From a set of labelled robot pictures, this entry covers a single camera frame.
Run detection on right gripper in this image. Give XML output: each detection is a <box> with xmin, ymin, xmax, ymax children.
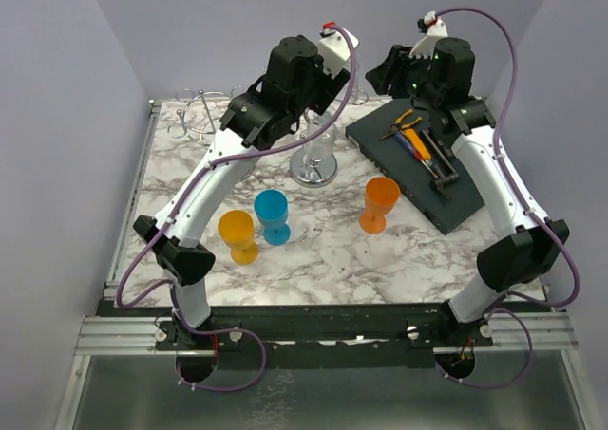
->
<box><xmin>365</xmin><ymin>45</ymin><xmax>443</xmax><ymax>109</ymax></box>

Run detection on clear wine glass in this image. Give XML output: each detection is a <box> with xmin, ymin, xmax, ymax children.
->
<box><xmin>303</xmin><ymin>116</ymin><xmax>337</xmax><ymax>165</ymax></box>

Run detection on orange plastic goblet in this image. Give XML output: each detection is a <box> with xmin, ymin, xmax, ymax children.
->
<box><xmin>359</xmin><ymin>177</ymin><xmax>401</xmax><ymax>234</ymax></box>

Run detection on tall chrome glass rack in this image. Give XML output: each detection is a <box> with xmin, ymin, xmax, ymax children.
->
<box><xmin>289</xmin><ymin>76</ymin><xmax>371</xmax><ymax>188</ymax></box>

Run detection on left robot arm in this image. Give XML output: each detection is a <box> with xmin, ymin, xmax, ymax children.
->
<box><xmin>134</xmin><ymin>27</ymin><xmax>359</xmax><ymax>349</ymax></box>

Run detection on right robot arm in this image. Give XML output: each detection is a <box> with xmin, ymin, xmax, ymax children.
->
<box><xmin>366</xmin><ymin>37</ymin><xmax>569</xmax><ymax>346</ymax></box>

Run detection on small chrome glass rack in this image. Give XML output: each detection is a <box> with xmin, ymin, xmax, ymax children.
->
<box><xmin>163</xmin><ymin>85</ymin><xmax>245</xmax><ymax>173</ymax></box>

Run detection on blue red screwdriver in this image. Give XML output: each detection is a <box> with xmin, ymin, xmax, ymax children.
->
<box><xmin>395</xmin><ymin>132</ymin><xmax>422</xmax><ymax>160</ymax></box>

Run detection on yellow utility knife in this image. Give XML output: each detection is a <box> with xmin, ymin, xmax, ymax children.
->
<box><xmin>405</xmin><ymin>128</ymin><xmax>432</xmax><ymax>160</ymax></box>

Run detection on dark flat equipment box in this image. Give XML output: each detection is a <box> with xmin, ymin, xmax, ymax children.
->
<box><xmin>346</xmin><ymin>99</ymin><xmax>484</xmax><ymax>234</ymax></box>

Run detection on blue plastic goblet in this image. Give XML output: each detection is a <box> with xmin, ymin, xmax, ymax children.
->
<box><xmin>254</xmin><ymin>189</ymin><xmax>291</xmax><ymax>246</ymax></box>

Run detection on yellow plastic goblet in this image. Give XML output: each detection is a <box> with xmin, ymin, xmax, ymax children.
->
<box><xmin>218</xmin><ymin>210</ymin><xmax>258</xmax><ymax>265</ymax></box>

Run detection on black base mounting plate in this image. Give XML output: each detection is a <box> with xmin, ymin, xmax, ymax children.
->
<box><xmin>94</xmin><ymin>282</ymin><xmax>547</xmax><ymax>372</ymax></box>

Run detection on yellow handled pliers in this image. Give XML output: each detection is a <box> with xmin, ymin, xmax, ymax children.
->
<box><xmin>379</xmin><ymin>108</ymin><xmax>423</xmax><ymax>140</ymax></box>

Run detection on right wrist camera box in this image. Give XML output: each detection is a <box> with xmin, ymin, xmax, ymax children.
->
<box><xmin>408</xmin><ymin>10</ymin><xmax>448</xmax><ymax>60</ymax></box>

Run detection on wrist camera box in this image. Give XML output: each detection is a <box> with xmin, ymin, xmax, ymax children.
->
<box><xmin>408</xmin><ymin>10</ymin><xmax>448</xmax><ymax>60</ymax></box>
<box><xmin>317</xmin><ymin>21</ymin><xmax>351</xmax><ymax>78</ymax></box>

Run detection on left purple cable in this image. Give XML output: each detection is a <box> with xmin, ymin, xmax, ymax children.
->
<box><xmin>115</xmin><ymin>25</ymin><xmax>358</xmax><ymax>393</ymax></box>

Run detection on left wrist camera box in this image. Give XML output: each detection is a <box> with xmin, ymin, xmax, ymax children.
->
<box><xmin>317</xmin><ymin>21</ymin><xmax>351</xmax><ymax>78</ymax></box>

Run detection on aluminium rail frame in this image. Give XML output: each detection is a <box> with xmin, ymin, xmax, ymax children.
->
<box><xmin>51</xmin><ymin>98</ymin><xmax>588</xmax><ymax>430</ymax></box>

